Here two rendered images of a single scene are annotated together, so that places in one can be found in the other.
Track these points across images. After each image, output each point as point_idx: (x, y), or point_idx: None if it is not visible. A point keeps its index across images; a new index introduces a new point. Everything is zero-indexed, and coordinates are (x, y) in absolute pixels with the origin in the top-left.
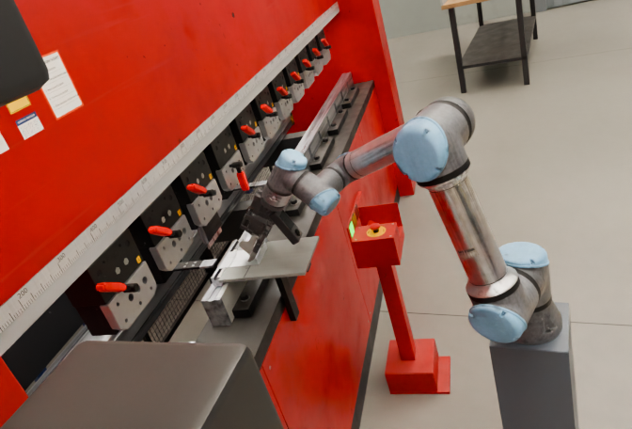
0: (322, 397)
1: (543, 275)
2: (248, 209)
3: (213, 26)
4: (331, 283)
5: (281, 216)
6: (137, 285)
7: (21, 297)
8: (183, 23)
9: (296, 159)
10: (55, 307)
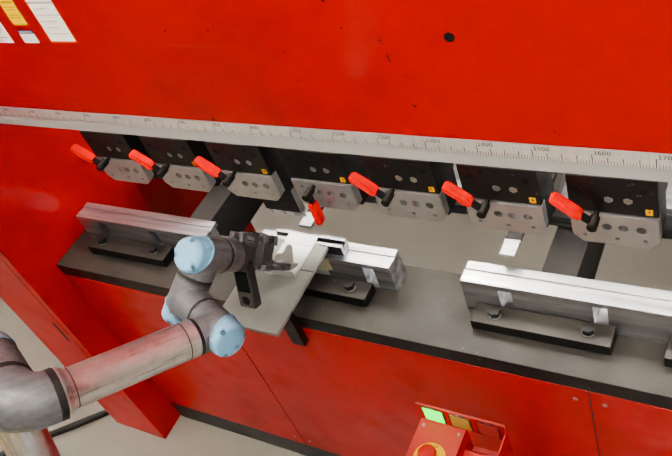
0: (343, 411)
1: None
2: (246, 232)
3: (355, 38)
4: (460, 412)
5: (237, 273)
6: (100, 169)
7: (30, 112)
8: (261, 16)
9: (179, 257)
10: None
